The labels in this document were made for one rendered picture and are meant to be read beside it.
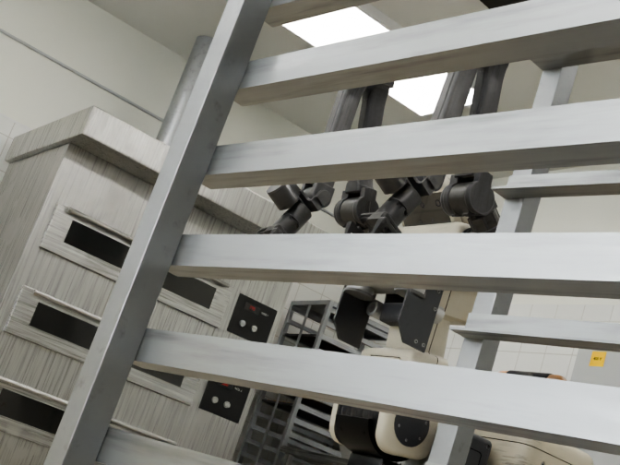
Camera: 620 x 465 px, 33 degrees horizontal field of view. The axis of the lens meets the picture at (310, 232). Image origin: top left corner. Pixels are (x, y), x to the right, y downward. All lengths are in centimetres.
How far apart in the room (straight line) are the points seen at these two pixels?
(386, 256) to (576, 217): 567
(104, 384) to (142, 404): 461
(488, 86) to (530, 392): 191
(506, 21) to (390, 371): 26
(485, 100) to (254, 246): 166
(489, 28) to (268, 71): 26
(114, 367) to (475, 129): 38
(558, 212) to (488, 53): 573
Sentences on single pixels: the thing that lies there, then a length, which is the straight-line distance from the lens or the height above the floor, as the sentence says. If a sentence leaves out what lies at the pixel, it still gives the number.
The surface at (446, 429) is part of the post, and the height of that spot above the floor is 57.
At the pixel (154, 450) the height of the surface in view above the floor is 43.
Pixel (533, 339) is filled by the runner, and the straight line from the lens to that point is 115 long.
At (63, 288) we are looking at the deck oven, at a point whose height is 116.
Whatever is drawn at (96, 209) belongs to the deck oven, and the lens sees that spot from 541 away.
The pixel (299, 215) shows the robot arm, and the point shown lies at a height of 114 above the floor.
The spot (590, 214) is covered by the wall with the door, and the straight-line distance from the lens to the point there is 632.
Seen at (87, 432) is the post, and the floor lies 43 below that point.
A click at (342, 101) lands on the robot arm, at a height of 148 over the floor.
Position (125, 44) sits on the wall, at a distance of 674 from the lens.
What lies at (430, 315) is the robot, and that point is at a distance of 245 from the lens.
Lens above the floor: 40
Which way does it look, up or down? 16 degrees up
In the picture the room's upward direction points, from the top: 19 degrees clockwise
